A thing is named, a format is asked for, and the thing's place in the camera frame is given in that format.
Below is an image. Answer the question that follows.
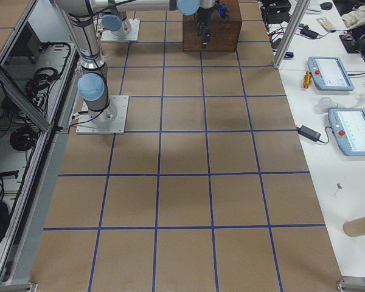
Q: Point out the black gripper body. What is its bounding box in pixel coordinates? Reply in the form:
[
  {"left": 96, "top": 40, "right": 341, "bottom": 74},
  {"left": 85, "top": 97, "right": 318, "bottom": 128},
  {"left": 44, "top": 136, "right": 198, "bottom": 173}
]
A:
[{"left": 195, "top": 0, "right": 229, "bottom": 28}]

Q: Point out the dark wooden drawer cabinet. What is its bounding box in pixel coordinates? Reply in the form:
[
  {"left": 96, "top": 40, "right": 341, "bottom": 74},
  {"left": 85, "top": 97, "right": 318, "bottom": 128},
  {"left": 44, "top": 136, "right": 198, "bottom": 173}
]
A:
[{"left": 182, "top": 1, "right": 242, "bottom": 52}]

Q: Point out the small blue black clip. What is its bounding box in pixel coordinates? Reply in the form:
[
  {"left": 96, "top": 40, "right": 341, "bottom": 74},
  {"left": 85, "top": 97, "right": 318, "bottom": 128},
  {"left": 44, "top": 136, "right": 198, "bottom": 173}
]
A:
[{"left": 284, "top": 51, "right": 294, "bottom": 59}]

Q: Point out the black power brick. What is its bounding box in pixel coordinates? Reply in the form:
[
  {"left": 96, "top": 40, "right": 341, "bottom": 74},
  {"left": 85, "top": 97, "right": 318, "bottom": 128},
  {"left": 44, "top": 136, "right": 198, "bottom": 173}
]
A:
[{"left": 300, "top": 27, "right": 319, "bottom": 40}]

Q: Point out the gold cylindrical tool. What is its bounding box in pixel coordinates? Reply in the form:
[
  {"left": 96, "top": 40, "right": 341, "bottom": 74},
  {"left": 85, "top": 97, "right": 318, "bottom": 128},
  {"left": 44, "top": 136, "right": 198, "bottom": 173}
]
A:
[{"left": 303, "top": 71, "right": 311, "bottom": 89}]

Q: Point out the white smartphone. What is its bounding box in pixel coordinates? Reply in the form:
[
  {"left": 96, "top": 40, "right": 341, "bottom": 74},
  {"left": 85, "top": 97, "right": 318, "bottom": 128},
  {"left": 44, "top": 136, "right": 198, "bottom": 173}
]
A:
[{"left": 316, "top": 17, "right": 336, "bottom": 32}]

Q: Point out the black computer mouse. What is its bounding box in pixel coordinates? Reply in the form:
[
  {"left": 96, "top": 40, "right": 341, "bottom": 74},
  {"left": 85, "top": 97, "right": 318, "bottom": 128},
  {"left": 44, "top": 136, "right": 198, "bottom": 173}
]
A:
[{"left": 319, "top": 2, "right": 333, "bottom": 10}]

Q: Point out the upper blue teach pendant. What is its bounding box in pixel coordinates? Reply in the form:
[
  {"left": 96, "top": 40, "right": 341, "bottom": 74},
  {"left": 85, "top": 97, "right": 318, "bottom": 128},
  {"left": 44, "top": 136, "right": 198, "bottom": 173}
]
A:
[{"left": 307, "top": 57, "right": 354, "bottom": 91}]

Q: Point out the blue teach pendant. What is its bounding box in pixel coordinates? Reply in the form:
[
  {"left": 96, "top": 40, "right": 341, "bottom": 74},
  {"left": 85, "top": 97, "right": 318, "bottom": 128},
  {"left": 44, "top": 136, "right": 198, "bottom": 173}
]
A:
[
  {"left": 307, "top": 57, "right": 354, "bottom": 91},
  {"left": 328, "top": 108, "right": 365, "bottom": 156}
]

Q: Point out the white light bulb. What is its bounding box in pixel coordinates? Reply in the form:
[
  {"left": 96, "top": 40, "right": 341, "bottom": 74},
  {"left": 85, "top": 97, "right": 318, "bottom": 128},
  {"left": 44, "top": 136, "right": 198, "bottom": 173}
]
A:
[{"left": 314, "top": 97, "right": 344, "bottom": 114}]

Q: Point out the black power adapter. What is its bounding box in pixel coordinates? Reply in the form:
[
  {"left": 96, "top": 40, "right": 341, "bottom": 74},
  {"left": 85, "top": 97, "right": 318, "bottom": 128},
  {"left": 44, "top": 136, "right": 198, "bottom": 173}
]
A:
[{"left": 296, "top": 125, "right": 321, "bottom": 142}]

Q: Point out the person's beige sleeve arm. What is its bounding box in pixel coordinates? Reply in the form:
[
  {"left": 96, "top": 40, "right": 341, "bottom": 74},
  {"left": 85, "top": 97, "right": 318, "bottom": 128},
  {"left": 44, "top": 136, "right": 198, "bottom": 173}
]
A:
[{"left": 341, "top": 4, "right": 365, "bottom": 30}]

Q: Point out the lower blue teach pendant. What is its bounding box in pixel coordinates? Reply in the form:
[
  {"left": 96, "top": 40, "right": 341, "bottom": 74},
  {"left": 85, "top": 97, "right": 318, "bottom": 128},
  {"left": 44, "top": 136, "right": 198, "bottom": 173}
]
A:
[{"left": 328, "top": 108, "right": 365, "bottom": 156}]

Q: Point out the cardboard tube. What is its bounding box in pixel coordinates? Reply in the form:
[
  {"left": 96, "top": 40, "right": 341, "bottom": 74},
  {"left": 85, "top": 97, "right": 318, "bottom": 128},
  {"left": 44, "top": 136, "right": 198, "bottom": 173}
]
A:
[{"left": 342, "top": 217, "right": 365, "bottom": 237}]

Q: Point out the aluminium frame post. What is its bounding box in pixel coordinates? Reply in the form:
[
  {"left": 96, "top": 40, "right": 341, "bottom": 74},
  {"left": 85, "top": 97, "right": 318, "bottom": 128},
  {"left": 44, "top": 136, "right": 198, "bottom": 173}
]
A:
[{"left": 273, "top": 0, "right": 310, "bottom": 69}]

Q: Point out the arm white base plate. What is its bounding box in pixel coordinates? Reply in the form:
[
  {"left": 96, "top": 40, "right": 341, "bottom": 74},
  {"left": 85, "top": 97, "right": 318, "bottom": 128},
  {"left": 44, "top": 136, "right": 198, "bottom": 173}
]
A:
[
  {"left": 75, "top": 96, "right": 129, "bottom": 134},
  {"left": 100, "top": 16, "right": 141, "bottom": 43}
]

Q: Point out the black cable bundle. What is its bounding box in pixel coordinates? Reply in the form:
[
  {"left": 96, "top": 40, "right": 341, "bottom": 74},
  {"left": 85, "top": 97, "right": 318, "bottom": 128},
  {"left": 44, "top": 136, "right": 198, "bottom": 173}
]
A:
[{"left": 24, "top": 67, "right": 59, "bottom": 106}]

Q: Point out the aluminium side frame rail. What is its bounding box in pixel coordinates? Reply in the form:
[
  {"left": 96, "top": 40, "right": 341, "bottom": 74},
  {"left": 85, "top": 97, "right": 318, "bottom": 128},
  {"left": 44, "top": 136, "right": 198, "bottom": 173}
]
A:
[{"left": 0, "top": 65, "right": 52, "bottom": 132}]

